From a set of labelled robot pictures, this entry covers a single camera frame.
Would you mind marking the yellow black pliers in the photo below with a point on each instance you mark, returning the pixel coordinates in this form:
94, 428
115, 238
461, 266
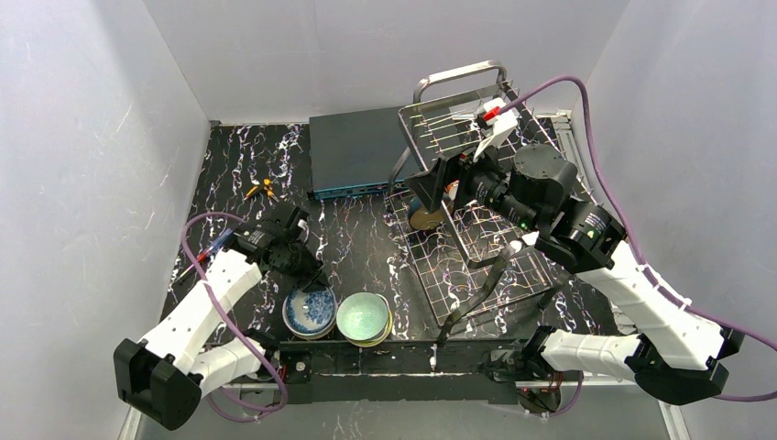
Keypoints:
264, 188

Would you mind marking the steel wire dish rack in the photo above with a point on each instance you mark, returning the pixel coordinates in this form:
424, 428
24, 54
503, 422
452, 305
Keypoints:
453, 260

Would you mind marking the dark grey network switch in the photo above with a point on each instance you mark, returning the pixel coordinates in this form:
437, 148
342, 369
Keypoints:
354, 153

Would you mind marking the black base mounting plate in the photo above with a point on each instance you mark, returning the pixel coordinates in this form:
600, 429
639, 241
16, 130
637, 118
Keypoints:
394, 370

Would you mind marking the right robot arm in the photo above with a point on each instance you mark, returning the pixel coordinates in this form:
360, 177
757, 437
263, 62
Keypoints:
674, 355

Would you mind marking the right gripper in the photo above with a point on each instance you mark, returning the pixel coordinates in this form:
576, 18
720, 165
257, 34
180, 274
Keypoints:
460, 180

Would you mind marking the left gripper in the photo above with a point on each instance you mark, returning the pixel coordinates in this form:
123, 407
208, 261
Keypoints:
290, 219

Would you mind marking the dark blue gold bowl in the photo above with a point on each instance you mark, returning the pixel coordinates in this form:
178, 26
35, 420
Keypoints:
421, 219

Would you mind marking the blue red screwdriver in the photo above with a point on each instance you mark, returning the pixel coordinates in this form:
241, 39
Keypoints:
205, 255

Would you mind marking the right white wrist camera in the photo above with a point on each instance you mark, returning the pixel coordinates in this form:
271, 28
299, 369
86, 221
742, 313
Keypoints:
494, 125

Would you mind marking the teal speckled bowl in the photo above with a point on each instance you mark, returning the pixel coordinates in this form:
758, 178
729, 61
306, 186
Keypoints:
361, 316

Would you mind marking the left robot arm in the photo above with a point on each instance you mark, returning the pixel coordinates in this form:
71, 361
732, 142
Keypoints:
197, 349

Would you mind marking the yellow rimmed bowl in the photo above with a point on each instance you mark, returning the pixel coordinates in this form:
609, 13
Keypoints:
385, 333

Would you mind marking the blue white floral bowl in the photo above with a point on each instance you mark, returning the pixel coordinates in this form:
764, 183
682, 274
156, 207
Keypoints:
310, 315

